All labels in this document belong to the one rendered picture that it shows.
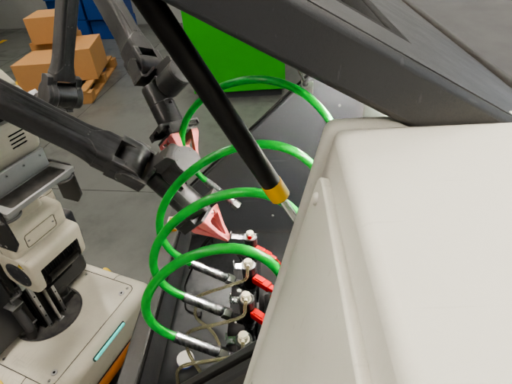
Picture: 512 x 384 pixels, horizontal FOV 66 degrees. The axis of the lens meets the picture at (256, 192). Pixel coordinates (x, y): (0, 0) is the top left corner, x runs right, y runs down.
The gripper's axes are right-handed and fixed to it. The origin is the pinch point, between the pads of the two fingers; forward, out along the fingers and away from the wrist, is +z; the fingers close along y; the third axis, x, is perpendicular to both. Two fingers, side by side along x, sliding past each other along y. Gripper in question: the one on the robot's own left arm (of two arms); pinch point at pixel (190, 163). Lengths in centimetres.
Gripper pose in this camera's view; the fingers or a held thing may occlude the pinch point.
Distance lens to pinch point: 89.0
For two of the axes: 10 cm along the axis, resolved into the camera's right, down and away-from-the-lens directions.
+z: 4.5, 8.9, -0.9
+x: -5.6, 3.6, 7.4
